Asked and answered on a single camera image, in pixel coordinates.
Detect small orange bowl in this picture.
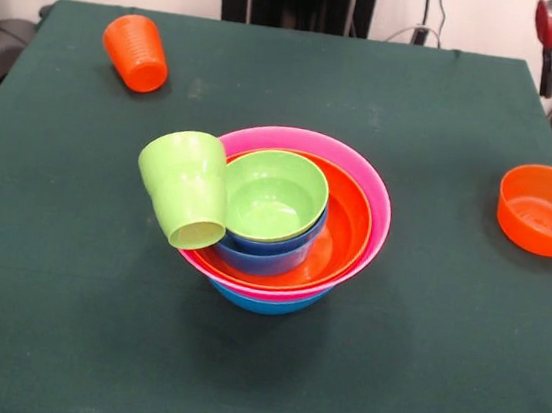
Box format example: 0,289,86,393
491,160,552,258

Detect small dark blue bowl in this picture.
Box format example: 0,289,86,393
223,195,330,264

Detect small green bowl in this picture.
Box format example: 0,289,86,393
217,143,334,251

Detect small light blue bowl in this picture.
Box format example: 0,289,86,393
210,218,324,284

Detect green cup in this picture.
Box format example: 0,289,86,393
127,124,239,255

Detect orange cup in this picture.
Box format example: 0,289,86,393
96,10,176,97

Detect large pink bowl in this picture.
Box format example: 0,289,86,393
173,115,402,317

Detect large orange bowl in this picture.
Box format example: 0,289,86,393
189,140,381,302

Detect large blue bowl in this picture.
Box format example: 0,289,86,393
205,276,332,324

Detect dark green tablecloth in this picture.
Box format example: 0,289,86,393
0,0,552,413

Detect wall cables with plug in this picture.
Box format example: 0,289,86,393
385,0,449,50

